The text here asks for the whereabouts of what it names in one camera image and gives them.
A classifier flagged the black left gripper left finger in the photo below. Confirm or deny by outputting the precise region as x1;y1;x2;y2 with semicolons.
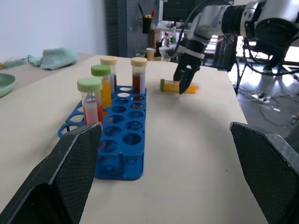
0;122;103;224

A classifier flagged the cream-capped tube with brown liquid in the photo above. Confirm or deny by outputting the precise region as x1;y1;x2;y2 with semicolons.
130;56;148;94

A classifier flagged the black cable bundle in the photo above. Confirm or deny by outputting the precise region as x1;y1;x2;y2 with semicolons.
242;35;299;77

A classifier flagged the green-capped tube with red liquid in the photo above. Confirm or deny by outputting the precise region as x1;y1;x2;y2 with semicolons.
77;77;104;126

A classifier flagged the green-capped tube with yellow liquid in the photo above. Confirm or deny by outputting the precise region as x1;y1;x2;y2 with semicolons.
159;78;201;95

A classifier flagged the light green plate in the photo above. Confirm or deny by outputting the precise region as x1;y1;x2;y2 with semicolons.
0;73;18;98

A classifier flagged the white power strip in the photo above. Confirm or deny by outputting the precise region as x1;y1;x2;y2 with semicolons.
256;92;271;104

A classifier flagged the light green cloth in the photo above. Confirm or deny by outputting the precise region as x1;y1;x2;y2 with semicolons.
27;47;79;70

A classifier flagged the green-capped tube with orange liquid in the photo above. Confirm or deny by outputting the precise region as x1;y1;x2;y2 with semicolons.
91;64;112;109

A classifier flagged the black pen holder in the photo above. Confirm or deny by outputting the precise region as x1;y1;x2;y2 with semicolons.
142;14;153;34

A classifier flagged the blue test tube rack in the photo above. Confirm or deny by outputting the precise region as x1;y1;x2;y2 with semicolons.
57;85;148;182

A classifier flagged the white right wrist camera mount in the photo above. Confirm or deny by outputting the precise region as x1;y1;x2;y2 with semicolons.
188;4;225;45

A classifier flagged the paper cup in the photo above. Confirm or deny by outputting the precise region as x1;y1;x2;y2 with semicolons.
145;47;156;61

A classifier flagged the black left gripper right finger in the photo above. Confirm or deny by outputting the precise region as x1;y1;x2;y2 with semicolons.
229;121;299;224

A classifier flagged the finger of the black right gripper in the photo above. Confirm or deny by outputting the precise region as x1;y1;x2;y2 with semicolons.
173;57;189;82
179;66;199;95

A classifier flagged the cream-capped tube with dark liquid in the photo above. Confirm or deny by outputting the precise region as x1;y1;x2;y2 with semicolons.
100;56;118;93

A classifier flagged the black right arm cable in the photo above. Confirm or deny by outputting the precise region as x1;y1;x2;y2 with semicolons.
171;0;234;58

